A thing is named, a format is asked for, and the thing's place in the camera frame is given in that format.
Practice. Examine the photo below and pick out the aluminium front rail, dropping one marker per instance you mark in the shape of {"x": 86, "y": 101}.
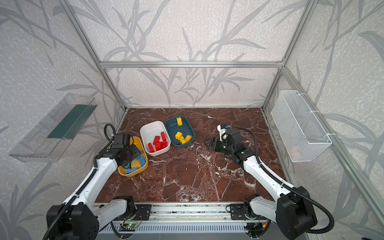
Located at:
{"x": 211, "y": 212}

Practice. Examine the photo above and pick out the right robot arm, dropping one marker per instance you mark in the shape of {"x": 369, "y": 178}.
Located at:
{"x": 291, "y": 208}

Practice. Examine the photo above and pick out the small yellow lego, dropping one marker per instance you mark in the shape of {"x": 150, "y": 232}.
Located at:
{"x": 187, "y": 138}

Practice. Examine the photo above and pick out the yellow plastic bin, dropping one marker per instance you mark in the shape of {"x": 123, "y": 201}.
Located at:
{"x": 135, "y": 163}

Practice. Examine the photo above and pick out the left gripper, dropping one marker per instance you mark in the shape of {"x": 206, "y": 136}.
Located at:
{"x": 130, "y": 156}

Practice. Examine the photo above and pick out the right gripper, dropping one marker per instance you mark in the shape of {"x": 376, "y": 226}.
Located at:
{"x": 217, "y": 145}

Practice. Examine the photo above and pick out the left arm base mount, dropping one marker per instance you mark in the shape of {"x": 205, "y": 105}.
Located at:
{"x": 140, "y": 213}

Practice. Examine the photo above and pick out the clear plastic wall shelf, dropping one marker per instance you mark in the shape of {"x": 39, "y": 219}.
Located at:
{"x": 49, "y": 139}

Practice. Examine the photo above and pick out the red lego brick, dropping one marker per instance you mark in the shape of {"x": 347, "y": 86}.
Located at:
{"x": 163, "y": 136}
{"x": 156, "y": 140}
{"x": 151, "y": 148}
{"x": 161, "y": 145}

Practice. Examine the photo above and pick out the white wire wall basket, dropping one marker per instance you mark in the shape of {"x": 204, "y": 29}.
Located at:
{"x": 302, "y": 133}

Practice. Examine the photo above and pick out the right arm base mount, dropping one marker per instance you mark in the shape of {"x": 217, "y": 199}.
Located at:
{"x": 237, "y": 213}

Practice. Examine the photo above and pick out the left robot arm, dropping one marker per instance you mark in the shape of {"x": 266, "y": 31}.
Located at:
{"x": 75, "y": 218}

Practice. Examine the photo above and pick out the white plastic bin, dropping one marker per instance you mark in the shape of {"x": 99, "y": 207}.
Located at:
{"x": 148, "y": 133}

